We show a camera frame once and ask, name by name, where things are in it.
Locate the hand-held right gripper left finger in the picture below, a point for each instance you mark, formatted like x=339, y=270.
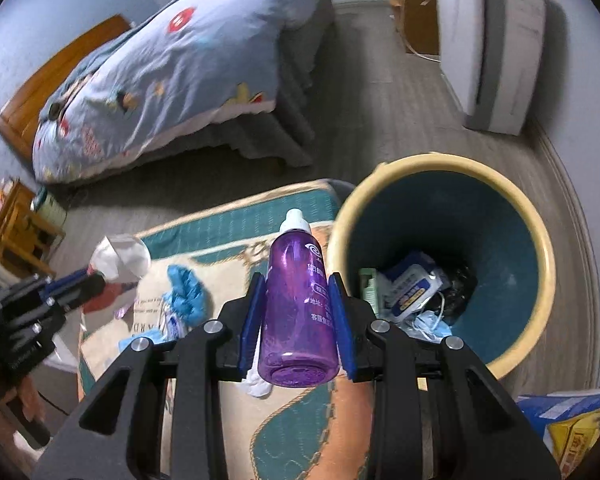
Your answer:
x=250, y=330

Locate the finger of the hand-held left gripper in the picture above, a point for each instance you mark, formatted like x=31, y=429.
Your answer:
x=82, y=292
x=65, y=282

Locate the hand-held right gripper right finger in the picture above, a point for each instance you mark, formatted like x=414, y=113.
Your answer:
x=342, y=330

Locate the green white carton box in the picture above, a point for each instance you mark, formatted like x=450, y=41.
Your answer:
x=369, y=292

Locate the purple plastic bottle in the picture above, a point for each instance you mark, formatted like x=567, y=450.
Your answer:
x=297, y=310

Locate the clear plastic bag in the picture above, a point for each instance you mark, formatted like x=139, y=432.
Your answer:
x=122, y=260

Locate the white tissue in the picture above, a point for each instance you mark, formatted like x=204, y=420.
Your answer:
x=260, y=385

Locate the blue rubber gloves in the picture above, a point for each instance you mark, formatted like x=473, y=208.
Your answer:
x=190, y=290

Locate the blue white wet wipes pack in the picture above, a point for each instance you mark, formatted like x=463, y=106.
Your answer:
x=412, y=285

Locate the blue face mask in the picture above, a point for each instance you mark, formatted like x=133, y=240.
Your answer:
x=430, y=325

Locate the black plastic bag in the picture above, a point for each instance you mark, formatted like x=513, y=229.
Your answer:
x=460, y=285

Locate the teal bin with yellow rim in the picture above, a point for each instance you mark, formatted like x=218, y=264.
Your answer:
x=480, y=220

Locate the person's left hand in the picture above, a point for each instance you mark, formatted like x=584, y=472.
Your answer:
x=32, y=397

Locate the wooden stool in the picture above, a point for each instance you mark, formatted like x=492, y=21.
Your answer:
x=25, y=235

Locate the white green jar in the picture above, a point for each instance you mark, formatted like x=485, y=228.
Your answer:
x=50, y=207

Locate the teal orange patterned cushion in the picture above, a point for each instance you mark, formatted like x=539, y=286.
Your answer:
x=290, y=435

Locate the wooden headboard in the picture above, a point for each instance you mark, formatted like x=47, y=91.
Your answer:
x=45, y=90

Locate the bed with grey skirt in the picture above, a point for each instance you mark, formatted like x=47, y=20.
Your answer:
x=290, y=125

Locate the blue white packet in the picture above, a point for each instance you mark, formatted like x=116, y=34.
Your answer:
x=565, y=405

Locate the bed with cartoon duvet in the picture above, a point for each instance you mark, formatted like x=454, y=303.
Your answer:
x=180, y=70

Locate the yellow packet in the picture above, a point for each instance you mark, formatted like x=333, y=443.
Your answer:
x=580, y=435

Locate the white air purifier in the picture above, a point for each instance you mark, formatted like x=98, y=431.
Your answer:
x=460, y=35

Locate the wooden cabinet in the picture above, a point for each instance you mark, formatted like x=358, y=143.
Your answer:
x=422, y=20

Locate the grey white floor appliance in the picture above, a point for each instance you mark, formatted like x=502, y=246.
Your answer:
x=515, y=50

